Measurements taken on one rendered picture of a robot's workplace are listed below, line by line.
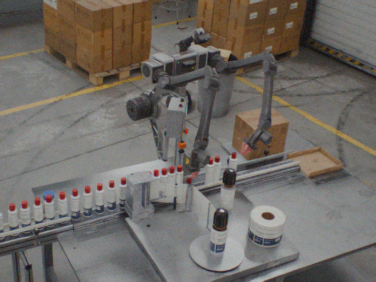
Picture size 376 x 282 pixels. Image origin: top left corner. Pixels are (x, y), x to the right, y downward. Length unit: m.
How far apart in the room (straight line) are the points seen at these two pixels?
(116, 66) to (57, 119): 1.17
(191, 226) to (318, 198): 0.95
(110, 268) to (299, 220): 1.24
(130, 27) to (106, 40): 0.35
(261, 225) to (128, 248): 0.77
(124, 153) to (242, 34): 2.36
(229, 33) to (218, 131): 1.64
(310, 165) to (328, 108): 2.78
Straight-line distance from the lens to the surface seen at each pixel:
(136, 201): 3.61
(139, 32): 7.34
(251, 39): 7.62
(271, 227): 3.53
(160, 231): 3.62
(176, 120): 3.65
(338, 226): 3.97
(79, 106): 6.78
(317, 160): 4.56
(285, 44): 8.17
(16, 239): 3.61
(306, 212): 4.02
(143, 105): 4.81
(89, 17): 6.97
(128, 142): 6.13
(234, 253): 3.51
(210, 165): 3.92
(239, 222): 3.75
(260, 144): 4.35
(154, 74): 4.07
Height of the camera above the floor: 3.18
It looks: 31 degrees down
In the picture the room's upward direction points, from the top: 4 degrees clockwise
